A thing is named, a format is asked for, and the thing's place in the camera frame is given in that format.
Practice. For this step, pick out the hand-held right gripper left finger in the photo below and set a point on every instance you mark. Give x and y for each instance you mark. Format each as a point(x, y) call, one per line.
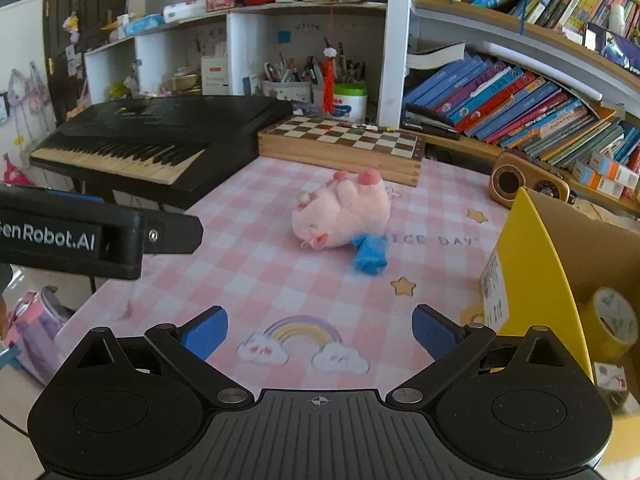
point(207, 334)

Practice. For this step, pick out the yellow tape roll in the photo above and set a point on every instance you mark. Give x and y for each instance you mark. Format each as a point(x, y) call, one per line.
point(595, 330)

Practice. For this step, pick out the pink plush pig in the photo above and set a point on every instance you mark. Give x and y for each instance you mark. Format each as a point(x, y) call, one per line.
point(345, 210)

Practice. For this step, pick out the wooden chessboard box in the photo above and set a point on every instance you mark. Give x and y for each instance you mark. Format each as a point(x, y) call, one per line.
point(340, 152)

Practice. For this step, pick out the white wooden bookshelf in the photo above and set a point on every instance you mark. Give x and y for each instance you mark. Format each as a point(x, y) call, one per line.
point(397, 35)

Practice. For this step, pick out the pink backpack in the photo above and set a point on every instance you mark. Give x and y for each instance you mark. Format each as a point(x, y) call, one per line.
point(35, 330)

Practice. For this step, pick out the small white red-label box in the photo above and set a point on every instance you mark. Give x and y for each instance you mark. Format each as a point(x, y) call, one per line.
point(610, 376)

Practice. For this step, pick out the hanging pink bags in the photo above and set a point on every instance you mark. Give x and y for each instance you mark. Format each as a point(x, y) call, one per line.
point(27, 90)

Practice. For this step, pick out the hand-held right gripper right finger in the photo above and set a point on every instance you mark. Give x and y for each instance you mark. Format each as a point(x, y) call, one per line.
point(432, 332)

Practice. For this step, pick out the wooden retro speaker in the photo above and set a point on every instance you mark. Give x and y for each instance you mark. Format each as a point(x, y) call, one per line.
point(525, 180)

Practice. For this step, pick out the red tassel ornament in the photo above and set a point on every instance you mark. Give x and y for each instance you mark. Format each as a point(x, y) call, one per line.
point(330, 80)

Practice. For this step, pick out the pink checked desktop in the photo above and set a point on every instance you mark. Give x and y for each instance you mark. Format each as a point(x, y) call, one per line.
point(250, 270)

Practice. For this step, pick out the white carton box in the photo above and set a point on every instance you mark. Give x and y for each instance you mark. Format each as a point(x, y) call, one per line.
point(215, 76)

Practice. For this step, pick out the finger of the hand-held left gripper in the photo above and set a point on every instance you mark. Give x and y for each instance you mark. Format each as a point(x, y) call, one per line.
point(172, 235)

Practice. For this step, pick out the yellow cardboard box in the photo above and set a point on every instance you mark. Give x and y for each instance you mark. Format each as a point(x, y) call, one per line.
point(530, 260)

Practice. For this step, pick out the white pen holder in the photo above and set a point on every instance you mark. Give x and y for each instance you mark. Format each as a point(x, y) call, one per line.
point(287, 91)

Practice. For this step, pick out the dark wooden door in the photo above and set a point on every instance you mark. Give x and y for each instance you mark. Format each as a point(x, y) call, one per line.
point(85, 10)

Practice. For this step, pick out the orange and white box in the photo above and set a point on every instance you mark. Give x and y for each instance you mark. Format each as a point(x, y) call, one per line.
point(595, 182)
point(617, 167)

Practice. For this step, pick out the stack of black notebooks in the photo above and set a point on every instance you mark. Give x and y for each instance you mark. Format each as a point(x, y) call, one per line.
point(430, 121)

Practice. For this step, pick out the white tissue box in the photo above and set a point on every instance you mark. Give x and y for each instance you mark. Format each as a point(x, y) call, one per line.
point(185, 11)

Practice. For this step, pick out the white jar green lid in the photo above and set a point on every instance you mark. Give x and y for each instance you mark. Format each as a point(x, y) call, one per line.
point(350, 105)

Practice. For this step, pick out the blue tissue pack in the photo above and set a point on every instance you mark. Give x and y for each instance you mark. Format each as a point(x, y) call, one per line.
point(142, 25)

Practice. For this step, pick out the row of colourful books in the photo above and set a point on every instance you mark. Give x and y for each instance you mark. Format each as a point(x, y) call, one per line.
point(500, 95)

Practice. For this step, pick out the white cabinet shelf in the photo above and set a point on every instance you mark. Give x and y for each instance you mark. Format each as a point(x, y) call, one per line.
point(240, 35)

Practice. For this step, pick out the black electronic keyboard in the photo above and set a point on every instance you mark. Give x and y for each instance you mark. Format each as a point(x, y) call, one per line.
point(150, 125)

